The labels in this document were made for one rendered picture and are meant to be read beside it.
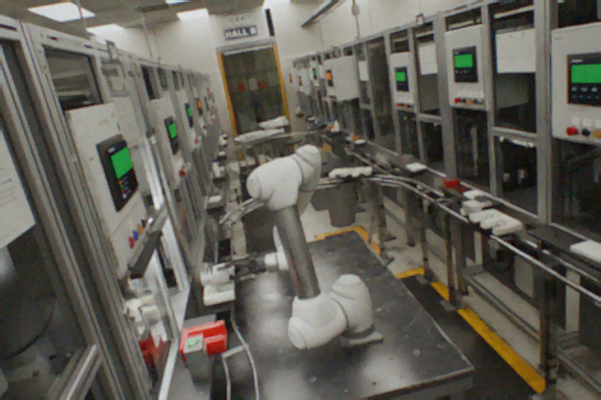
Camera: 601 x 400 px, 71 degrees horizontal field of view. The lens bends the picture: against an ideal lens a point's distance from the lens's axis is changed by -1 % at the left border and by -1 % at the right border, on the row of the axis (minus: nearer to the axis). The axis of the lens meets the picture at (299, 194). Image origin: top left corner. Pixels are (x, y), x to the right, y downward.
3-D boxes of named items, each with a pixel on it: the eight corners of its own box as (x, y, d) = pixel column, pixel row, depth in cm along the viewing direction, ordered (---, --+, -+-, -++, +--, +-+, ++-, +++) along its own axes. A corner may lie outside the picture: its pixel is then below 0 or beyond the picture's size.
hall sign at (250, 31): (258, 36, 935) (256, 23, 928) (224, 41, 928) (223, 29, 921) (258, 36, 939) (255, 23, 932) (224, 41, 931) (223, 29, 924)
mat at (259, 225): (313, 277, 387) (313, 275, 387) (250, 291, 382) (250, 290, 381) (265, 161, 946) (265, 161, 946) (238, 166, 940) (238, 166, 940)
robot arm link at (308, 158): (304, 171, 184) (280, 180, 176) (312, 136, 172) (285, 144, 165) (324, 188, 176) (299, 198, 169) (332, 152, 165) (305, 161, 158)
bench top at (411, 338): (474, 376, 156) (474, 367, 155) (189, 453, 145) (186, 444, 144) (359, 236, 299) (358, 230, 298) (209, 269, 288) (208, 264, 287)
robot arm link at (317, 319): (352, 335, 171) (311, 363, 159) (328, 327, 184) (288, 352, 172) (300, 152, 160) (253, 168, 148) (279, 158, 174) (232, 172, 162)
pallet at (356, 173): (331, 183, 385) (329, 173, 382) (335, 178, 397) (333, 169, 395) (369, 181, 370) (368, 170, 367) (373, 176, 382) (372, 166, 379)
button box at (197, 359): (209, 376, 140) (201, 346, 137) (186, 383, 139) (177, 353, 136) (210, 361, 147) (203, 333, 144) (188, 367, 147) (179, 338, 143)
